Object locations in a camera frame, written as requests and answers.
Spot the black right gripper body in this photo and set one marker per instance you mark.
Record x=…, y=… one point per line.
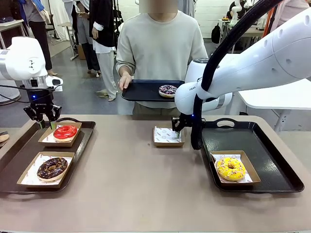
x=185, y=121

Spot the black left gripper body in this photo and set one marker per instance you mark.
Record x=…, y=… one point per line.
x=41, y=102

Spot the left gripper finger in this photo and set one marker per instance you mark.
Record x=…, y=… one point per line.
x=55, y=114
x=32, y=113

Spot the brown cardboard food box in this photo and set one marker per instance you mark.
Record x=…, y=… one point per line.
x=252, y=170
x=167, y=144
x=58, y=144
x=39, y=186

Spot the red glazed donut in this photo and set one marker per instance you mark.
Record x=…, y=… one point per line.
x=71, y=132

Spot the purple sprinkled donut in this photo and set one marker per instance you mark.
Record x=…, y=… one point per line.
x=170, y=92

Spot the chocolate sprinkled donut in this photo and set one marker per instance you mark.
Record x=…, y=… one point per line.
x=59, y=163

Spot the black smooth serving tray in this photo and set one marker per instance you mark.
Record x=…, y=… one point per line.
x=143, y=92

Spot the yellow glazed donut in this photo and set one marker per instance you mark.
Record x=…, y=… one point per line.
x=222, y=167

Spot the person's right forearm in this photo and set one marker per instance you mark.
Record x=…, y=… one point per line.
x=125, y=68

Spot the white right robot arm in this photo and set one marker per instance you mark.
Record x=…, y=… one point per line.
x=267, y=55

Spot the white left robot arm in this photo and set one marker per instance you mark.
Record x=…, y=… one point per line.
x=24, y=58

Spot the dark brown serving tray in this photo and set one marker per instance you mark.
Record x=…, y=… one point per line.
x=14, y=145

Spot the black textured serving tray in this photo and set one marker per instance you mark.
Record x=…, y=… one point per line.
x=267, y=145

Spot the person's right hand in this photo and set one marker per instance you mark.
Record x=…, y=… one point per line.
x=125, y=82

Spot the white printed paper liner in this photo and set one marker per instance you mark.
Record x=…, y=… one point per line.
x=30, y=174
x=230, y=154
x=164, y=134

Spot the brown cardboard carton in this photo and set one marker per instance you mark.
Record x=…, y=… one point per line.
x=81, y=52

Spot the bystander in black trousers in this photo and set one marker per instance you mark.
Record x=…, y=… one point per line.
x=40, y=36

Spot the bystander in black cardigan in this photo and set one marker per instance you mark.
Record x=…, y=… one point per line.
x=108, y=72

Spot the bystander in dark trousers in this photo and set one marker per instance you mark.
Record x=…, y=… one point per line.
x=87, y=48

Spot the person in beige sweater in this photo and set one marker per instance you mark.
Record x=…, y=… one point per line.
x=158, y=48

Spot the white background desk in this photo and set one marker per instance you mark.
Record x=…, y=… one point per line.
x=9, y=23

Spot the black backpack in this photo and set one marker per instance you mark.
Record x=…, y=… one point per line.
x=216, y=34

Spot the white table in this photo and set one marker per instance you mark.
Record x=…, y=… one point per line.
x=279, y=94

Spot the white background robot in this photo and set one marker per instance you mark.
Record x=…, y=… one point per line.
x=234, y=9

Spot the bystander in pink clothes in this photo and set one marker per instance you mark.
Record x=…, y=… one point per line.
x=289, y=9

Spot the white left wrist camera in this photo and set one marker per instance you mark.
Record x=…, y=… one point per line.
x=54, y=80

